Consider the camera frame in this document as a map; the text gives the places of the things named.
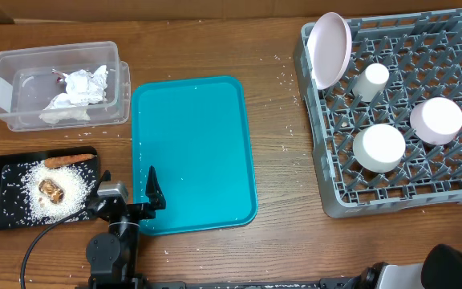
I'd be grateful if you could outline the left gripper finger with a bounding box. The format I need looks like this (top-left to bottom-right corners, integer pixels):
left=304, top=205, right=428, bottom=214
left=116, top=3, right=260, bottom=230
left=145, top=165, right=164, bottom=205
left=95, top=170, right=111, bottom=189

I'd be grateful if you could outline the carrot piece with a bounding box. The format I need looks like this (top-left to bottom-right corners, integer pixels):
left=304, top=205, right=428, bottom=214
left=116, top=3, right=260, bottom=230
left=44, top=154, right=95, bottom=169

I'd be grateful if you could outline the brown food scrap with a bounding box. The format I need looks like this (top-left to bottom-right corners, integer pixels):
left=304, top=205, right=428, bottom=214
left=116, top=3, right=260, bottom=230
left=38, top=179, right=64, bottom=204

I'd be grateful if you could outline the white tissue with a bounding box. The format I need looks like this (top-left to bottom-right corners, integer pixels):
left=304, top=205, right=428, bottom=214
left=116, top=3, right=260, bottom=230
left=39, top=92, right=91, bottom=124
left=65, top=65, right=108, bottom=106

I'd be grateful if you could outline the red snack wrapper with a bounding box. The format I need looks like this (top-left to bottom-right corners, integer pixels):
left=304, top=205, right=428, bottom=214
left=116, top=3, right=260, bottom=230
left=51, top=68, right=68, bottom=84

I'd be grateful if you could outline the small white bowl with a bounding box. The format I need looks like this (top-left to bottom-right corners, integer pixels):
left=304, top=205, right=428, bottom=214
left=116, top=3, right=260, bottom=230
left=353, top=124, right=406, bottom=173

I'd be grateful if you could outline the large white plate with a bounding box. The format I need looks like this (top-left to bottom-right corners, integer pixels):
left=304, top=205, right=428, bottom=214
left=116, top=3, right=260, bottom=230
left=307, top=12, right=352, bottom=90

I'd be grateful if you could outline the white cup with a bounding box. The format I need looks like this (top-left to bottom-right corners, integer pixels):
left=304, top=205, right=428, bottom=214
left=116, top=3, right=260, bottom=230
left=352, top=63, right=389, bottom=103

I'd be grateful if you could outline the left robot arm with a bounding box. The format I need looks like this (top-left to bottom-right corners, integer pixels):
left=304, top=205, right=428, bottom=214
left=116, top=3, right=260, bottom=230
left=86, top=166, right=166, bottom=288

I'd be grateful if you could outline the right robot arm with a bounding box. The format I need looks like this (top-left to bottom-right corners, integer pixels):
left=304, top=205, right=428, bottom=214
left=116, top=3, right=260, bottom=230
left=343, top=244, right=462, bottom=289

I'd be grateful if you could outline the grey dishwasher rack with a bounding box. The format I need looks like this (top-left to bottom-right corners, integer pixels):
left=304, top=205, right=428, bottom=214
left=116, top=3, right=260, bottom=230
left=294, top=8, right=462, bottom=218

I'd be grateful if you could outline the pile of white rice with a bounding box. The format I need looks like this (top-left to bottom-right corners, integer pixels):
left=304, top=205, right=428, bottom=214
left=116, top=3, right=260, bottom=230
left=25, top=161, right=95, bottom=223

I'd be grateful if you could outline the teal serving tray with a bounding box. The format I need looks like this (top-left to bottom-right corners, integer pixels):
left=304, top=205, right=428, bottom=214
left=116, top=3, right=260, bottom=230
left=131, top=76, right=258, bottom=236

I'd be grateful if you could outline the black rectangular tray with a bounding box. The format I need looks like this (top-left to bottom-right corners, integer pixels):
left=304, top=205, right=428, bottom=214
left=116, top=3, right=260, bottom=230
left=0, top=146, right=99, bottom=230

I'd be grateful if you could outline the clear plastic storage bin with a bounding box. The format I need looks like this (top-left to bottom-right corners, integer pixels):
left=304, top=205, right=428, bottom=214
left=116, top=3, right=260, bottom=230
left=0, top=41, right=131, bottom=132

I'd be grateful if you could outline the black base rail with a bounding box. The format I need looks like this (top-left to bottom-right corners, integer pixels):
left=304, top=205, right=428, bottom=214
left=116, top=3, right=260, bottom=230
left=74, top=276, right=360, bottom=289

